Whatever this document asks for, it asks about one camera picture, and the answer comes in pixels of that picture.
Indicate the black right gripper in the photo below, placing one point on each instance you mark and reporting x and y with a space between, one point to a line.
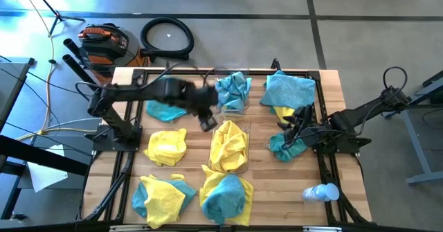
308 133

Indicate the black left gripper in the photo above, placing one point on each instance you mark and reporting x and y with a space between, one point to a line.
204 98

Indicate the teal microfiber towel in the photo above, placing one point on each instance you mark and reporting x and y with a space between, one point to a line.
164 111
138 197
285 150

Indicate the light blue microfiber towel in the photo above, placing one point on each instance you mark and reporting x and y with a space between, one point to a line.
225 197
287 90
233 90

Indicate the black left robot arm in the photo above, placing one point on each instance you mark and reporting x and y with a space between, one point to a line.
131 93

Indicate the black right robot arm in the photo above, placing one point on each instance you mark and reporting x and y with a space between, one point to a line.
367 111

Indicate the orange black shop vacuum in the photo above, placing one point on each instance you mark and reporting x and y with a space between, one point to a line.
104 46

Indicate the black vacuum wand tube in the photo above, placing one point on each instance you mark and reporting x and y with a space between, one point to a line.
71 45
79 71

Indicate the white paper sheet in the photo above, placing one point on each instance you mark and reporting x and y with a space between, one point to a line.
45 176

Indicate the black side table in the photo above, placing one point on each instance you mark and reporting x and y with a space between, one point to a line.
20 152

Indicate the grey desk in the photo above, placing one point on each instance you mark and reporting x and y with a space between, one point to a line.
10 79

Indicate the black tripod stand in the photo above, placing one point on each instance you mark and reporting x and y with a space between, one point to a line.
45 0

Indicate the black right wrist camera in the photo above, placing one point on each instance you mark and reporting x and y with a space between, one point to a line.
304 111

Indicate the black aluminium table frame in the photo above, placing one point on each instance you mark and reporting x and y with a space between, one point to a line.
187 228

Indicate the silver metal bracket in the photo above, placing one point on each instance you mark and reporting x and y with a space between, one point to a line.
128 229
322 229

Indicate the grey metal table frame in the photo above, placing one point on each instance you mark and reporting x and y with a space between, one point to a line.
413 138

